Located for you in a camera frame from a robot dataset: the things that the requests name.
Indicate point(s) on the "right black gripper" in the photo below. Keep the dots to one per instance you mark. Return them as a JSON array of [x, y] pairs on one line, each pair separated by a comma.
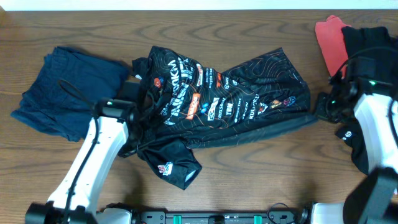
[[322, 99]]

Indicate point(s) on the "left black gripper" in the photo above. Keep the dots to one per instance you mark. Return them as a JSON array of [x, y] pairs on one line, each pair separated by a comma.
[[140, 101]]

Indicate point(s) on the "black patterned cycling jersey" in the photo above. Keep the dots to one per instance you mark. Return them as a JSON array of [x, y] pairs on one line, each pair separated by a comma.
[[187, 106]]

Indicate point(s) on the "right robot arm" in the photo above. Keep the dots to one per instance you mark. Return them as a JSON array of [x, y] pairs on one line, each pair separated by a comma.
[[374, 106]]

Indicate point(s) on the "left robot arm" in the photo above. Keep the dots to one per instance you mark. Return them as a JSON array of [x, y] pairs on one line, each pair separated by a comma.
[[76, 198]]

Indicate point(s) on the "red orange garment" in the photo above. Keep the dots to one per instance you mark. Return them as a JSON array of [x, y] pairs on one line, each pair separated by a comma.
[[331, 41]]

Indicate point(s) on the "plain black t-shirt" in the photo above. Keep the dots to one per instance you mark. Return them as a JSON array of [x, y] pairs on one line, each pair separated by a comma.
[[373, 43]]

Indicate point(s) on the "folded navy blue garment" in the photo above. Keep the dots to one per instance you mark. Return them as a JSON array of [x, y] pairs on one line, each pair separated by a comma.
[[69, 83]]

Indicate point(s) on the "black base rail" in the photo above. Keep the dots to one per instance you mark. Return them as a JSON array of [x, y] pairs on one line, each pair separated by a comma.
[[278, 213]]

